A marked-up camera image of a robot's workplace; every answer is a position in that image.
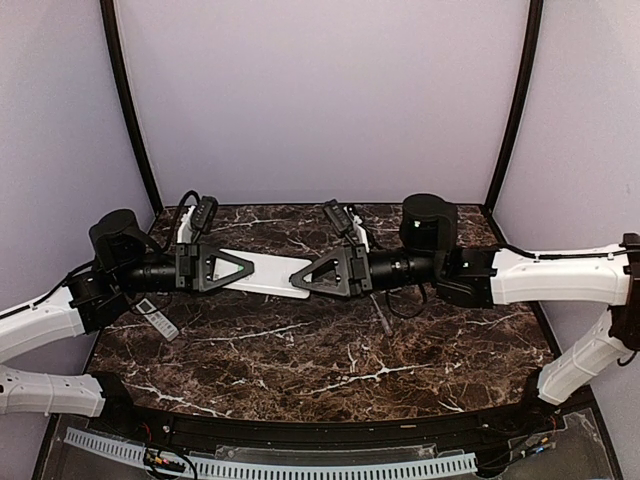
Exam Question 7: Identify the black front table rail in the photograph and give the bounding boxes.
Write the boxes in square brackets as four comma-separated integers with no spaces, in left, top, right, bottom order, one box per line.
[91,405,559,453]

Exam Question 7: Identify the clear pen screwdriver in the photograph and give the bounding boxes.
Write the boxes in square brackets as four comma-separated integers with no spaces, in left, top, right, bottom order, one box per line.
[370,295,393,336]

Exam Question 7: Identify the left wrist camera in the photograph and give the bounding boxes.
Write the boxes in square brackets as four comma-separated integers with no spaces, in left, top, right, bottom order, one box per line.
[176,195,219,244]

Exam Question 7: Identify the right black frame post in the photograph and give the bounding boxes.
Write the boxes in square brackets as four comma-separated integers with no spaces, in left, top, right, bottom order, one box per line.
[483,0,544,215]

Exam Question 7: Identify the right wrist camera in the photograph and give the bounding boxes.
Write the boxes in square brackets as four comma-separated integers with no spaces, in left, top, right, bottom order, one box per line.
[322,199,371,252]

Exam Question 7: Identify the white slotted cable duct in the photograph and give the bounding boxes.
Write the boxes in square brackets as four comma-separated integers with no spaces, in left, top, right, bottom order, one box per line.
[64,427,477,480]

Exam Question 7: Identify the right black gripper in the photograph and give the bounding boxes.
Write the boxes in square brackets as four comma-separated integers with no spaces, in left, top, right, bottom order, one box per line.
[291,243,443,302]

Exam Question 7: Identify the white remote green buttons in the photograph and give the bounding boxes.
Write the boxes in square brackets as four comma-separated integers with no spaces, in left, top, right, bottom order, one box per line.
[222,249,312,299]

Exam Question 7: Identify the left black frame post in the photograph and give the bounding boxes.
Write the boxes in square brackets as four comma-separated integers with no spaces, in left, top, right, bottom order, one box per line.
[99,0,164,217]

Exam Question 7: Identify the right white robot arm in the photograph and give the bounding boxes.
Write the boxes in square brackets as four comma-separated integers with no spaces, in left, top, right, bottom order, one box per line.
[290,193,639,434]

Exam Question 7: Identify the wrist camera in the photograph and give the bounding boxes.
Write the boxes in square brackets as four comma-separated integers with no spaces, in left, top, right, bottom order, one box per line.
[176,195,219,244]
[322,199,371,252]

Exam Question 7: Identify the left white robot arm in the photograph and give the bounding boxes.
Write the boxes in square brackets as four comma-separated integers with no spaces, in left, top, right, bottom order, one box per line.
[1,209,254,436]

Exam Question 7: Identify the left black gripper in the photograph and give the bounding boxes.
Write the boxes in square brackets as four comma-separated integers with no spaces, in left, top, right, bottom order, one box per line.
[113,241,255,296]

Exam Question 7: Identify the white remote on left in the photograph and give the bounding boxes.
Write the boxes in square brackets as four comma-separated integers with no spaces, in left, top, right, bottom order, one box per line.
[135,299,179,342]

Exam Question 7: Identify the black frame post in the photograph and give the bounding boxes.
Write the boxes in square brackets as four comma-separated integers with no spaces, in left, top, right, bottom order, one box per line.
[99,0,164,217]
[483,0,544,215]

